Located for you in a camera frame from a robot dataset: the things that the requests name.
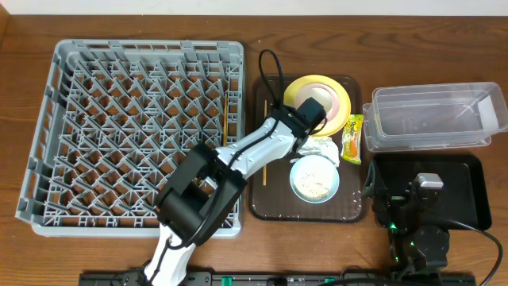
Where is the light blue bowl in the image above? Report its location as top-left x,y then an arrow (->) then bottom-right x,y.
290,155 -> 340,203

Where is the white tissue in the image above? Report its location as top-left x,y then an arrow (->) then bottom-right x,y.
297,137 -> 340,168

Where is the dark brown serving tray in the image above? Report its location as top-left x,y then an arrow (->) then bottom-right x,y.
247,75 -> 367,223

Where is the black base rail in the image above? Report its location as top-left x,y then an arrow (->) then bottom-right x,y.
78,270 -> 476,286

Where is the pink small plate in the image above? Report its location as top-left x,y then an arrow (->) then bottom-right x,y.
294,83 -> 340,122

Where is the black plastic tray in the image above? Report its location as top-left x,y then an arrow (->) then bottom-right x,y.
373,153 -> 492,230

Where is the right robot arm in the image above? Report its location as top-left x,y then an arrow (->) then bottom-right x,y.
362,161 -> 450,285

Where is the yellow plate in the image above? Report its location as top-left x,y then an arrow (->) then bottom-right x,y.
284,75 -> 352,137

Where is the green yellow snack wrapper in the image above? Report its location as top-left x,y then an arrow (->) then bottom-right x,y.
341,114 -> 364,165

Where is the grey plastic dishwasher rack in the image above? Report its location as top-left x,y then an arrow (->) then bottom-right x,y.
16,39 -> 245,238

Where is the leftover rice pile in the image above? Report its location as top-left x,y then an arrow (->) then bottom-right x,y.
294,161 -> 336,201

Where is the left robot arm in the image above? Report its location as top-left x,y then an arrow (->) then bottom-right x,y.
137,98 -> 326,285

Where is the clear plastic bin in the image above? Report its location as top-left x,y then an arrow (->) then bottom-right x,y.
363,82 -> 507,153

